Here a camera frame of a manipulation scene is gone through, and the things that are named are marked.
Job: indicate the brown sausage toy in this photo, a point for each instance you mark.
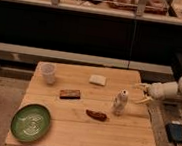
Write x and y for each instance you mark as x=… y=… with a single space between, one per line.
x=96 y=115

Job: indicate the wooden table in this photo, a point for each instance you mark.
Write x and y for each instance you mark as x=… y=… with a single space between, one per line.
x=71 y=126

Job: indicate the white sponge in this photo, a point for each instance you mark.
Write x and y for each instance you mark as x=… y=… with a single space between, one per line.
x=98 y=80

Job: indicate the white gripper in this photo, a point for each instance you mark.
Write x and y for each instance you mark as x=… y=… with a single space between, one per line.
x=156 y=91

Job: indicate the brown rectangular block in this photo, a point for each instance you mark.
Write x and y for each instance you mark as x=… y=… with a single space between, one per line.
x=69 y=94

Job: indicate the clear plastic cup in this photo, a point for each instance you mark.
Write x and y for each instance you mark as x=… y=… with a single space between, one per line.
x=48 y=72

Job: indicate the green ceramic bowl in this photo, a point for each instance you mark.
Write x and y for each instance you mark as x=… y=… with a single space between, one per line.
x=31 y=123

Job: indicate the white figurine bottle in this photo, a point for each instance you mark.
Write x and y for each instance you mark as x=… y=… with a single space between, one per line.
x=120 y=102

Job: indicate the red tray on shelf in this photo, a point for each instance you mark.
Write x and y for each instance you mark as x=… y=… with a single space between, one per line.
x=152 y=6

